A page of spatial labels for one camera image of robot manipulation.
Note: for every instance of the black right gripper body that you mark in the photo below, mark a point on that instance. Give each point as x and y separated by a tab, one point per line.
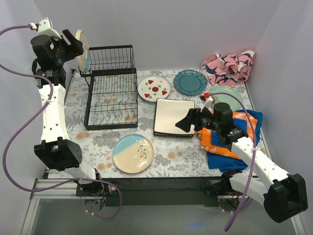
195	120

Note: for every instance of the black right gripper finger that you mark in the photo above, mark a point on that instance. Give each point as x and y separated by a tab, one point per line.
193	113
184	124

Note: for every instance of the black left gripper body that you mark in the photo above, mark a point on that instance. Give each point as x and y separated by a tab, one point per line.
69	45

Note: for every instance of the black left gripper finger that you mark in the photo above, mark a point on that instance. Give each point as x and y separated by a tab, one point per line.
77	47
69	36

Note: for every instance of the cream round plate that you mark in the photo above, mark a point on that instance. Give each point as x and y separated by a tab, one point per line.
84	60

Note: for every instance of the cream square plate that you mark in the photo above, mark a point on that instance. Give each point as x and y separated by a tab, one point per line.
169	112

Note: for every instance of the teal scalloped plate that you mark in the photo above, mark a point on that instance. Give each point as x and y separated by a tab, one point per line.
190	82

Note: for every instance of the mint green plate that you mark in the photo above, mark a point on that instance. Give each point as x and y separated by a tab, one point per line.
226	98

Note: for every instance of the white green rimmed plate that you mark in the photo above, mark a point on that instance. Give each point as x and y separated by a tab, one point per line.
155	85

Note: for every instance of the cream blue leaf plate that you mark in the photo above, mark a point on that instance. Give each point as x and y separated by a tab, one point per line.
133	154

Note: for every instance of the white blue striped plate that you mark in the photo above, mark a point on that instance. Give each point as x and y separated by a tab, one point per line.
150	99

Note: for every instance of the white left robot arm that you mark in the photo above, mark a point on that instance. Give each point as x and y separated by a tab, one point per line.
56	150

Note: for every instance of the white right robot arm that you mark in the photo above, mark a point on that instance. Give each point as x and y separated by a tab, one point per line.
283	195

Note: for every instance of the floral table mat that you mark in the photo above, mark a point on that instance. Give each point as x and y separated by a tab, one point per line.
174	157

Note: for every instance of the blue cloth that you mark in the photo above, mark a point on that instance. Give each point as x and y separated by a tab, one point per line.
221	158

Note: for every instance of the pink navy patterned cloth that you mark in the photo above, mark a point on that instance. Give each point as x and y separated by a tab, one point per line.
228	70

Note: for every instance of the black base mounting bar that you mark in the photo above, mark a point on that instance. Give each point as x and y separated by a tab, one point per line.
172	191

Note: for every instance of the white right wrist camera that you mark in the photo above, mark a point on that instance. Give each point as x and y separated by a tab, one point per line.
208	101

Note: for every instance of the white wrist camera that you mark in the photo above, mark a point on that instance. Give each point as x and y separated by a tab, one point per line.
45	27
208	101

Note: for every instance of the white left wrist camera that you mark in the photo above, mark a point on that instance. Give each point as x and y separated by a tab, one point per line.
45	27

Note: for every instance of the black wire dish rack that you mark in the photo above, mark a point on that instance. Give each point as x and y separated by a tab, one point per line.
111	77

